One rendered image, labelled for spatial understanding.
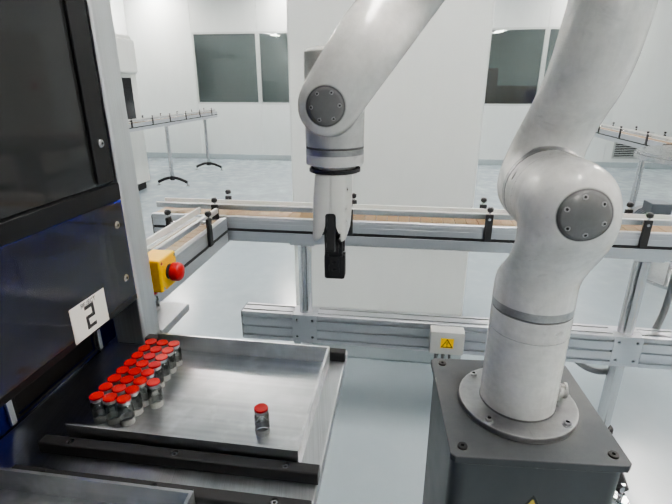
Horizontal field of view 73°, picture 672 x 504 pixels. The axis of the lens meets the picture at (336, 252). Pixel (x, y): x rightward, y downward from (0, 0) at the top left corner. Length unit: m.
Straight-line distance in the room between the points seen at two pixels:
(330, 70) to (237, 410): 0.53
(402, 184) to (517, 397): 1.49
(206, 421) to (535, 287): 0.53
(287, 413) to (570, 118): 0.60
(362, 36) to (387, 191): 1.62
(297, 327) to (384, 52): 1.36
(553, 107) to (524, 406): 0.45
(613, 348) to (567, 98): 1.33
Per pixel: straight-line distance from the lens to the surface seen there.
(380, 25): 0.58
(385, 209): 1.58
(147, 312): 0.99
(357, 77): 0.56
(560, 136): 0.74
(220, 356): 0.92
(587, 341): 1.86
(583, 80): 0.68
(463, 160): 2.14
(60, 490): 0.73
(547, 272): 0.68
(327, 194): 0.64
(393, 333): 1.75
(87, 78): 0.86
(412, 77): 2.10
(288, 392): 0.81
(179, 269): 1.02
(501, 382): 0.79
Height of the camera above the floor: 1.37
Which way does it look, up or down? 20 degrees down
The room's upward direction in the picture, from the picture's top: straight up
